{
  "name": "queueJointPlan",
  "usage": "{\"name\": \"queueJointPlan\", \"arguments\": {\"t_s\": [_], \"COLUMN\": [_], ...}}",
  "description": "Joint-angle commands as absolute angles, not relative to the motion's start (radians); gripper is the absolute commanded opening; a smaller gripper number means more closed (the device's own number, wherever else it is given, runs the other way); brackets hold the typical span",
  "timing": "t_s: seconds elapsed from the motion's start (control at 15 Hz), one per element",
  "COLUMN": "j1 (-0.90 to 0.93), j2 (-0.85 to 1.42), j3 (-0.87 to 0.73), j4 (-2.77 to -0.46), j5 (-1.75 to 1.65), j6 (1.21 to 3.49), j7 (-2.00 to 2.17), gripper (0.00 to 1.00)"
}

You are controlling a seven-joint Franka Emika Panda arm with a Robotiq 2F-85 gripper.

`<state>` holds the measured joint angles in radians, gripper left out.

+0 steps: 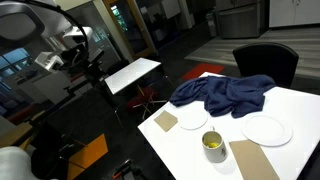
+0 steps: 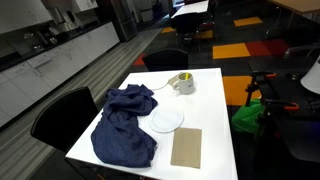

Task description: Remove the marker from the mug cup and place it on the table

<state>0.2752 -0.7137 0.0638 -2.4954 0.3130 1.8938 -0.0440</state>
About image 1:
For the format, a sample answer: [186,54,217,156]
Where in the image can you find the dark blue cloth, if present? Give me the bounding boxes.
[169,74,277,119]

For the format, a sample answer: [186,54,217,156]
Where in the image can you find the white side table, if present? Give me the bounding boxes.
[104,57,163,96]

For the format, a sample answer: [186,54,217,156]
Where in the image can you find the stainless steel fridge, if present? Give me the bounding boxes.
[215,0,265,40]

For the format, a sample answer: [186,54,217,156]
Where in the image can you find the white kitchen cabinets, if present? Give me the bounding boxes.
[268,0,320,29]

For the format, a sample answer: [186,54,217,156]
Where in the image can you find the white mug with print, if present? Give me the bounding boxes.
[201,125,229,164]

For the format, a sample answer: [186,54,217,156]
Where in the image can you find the orange black clamp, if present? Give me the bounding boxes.
[111,158,142,180]

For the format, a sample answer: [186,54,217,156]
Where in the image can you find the black tripod stand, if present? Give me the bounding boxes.
[63,48,116,108]

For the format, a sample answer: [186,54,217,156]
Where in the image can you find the small brown paper napkin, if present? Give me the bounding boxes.
[153,110,179,133]

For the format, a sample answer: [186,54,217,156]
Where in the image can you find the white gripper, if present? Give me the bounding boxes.
[34,51,65,73]

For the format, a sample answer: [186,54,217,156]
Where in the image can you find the white plastic cover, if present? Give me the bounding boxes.
[0,145,42,180]

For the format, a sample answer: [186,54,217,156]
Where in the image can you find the large white plate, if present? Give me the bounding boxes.
[240,114,294,148]

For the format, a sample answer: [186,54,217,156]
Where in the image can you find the small white plate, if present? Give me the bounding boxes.
[177,108,209,131]

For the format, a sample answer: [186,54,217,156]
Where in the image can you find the red seat with white legs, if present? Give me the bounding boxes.
[125,85,168,120]

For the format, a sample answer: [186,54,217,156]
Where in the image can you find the black chair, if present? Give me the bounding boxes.
[232,42,300,90]

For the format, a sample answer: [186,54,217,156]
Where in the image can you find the grey trash bin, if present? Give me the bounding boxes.
[205,10,219,38]

